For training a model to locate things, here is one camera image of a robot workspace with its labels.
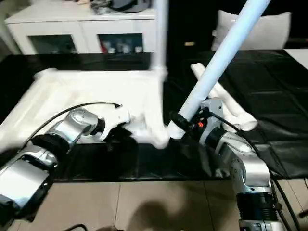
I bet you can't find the black clutter pile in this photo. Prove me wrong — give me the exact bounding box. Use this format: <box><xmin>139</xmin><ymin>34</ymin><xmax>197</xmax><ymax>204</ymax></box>
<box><xmin>90</xmin><ymin>1</ymin><xmax>113</xmax><ymax>15</ymax></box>

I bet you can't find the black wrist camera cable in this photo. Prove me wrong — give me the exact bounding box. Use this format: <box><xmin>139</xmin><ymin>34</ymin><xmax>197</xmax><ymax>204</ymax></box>
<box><xmin>28</xmin><ymin>102</ymin><xmax>124</xmax><ymax>143</ymax></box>
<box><xmin>204</xmin><ymin>109</ymin><xmax>302</xmax><ymax>231</ymax></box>

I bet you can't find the black left wrist camera cable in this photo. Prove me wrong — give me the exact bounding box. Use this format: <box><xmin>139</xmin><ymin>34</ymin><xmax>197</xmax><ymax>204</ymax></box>
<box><xmin>28</xmin><ymin>102</ymin><xmax>124</xmax><ymax>143</ymax></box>

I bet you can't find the white plastic table top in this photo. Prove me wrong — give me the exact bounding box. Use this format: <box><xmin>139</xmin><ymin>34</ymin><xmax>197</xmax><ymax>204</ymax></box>
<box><xmin>0</xmin><ymin>67</ymin><xmax>169</xmax><ymax>155</ymax></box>

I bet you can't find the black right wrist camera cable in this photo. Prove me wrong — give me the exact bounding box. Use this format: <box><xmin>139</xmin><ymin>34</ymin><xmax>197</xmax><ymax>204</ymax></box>
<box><xmin>204</xmin><ymin>109</ymin><xmax>302</xmax><ymax>231</ymax></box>

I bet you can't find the black work mat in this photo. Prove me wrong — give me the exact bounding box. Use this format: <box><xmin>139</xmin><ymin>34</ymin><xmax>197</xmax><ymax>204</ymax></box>
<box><xmin>0</xmin><ymin>49</ymin><xmax>308</xmax><ymax>183</ymax></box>

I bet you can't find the white glass-door cabinet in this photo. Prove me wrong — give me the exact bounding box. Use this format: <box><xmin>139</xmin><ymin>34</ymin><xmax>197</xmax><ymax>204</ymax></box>
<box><xmin>4</xmin><ymin>3</ymin><xmax>157</xmax><ymax>56</ymax></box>

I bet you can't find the white plastic table leg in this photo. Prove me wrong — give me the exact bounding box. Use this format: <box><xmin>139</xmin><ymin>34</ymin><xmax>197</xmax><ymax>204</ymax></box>
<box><xmin>167</xmin><ymin>0</ymin><xmax>272</xmax><ymax>141</ymax></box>
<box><xmin>209</xmin><ymin>81</ymin><xmax>259</xmax><ymax>132</ymax></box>
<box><xmin>150</xmin><ymin>0</ymin><xmax>169</xmax><ymax>73</ymax></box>
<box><xmin>190</xmin><ymin>63</ymin><xmax>241</xmax><ymax>126</ymax></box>

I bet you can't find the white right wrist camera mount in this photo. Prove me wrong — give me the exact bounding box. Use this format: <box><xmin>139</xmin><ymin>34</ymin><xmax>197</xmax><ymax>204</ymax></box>
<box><xmin>196</xmin><ymin>97</ymin><xmax>226</xmax><ymax>148</ymax></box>

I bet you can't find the grey cushion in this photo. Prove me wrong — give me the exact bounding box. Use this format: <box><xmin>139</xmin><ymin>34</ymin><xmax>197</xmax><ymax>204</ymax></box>
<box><xmin>211</xmin><ymin>10</ymin><xmax>292</xmax><ymax>51</ymax></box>

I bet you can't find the grey helmet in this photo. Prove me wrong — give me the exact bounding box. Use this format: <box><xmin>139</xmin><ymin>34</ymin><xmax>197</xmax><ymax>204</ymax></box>
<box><xmin>111</xmin><ymin>0</ymin><xmax>156</xmax><ymax>13</ymax></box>

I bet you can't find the white flat board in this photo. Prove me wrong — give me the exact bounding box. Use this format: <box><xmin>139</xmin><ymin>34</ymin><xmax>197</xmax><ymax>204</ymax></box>
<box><xmin>282</xmin><ymin>48</ymin><xmax>308</xmax><ymax>67</ymax></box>

